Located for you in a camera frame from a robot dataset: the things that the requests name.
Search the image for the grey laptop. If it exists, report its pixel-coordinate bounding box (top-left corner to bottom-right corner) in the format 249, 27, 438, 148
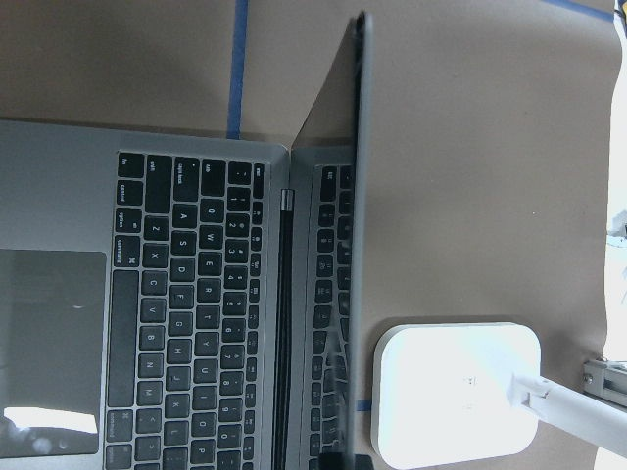
1, 12, 373, 469

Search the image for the white desk lamp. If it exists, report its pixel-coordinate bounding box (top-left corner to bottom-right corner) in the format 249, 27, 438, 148
370, 322, 626, 469

